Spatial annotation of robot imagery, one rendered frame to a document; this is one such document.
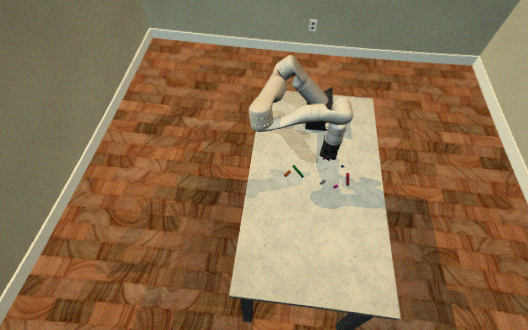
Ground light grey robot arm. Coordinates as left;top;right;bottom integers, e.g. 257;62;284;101
249;55;353;138

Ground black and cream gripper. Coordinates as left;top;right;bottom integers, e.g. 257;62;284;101
320;131;344;161

